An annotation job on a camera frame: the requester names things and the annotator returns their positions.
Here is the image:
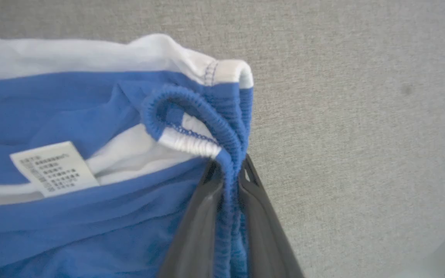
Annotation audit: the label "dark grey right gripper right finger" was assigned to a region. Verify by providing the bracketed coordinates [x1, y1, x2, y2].
[239, 154, 306, 278]

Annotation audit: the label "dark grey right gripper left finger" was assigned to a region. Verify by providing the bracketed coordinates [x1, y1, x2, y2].
[156, 160, 224, 278]

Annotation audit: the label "blue and white shorts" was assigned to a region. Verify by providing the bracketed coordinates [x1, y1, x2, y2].
[0, 33, 255, 278]

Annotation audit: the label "grey fabric sofa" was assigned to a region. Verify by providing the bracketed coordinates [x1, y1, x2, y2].
[0, 0, 445, 278]

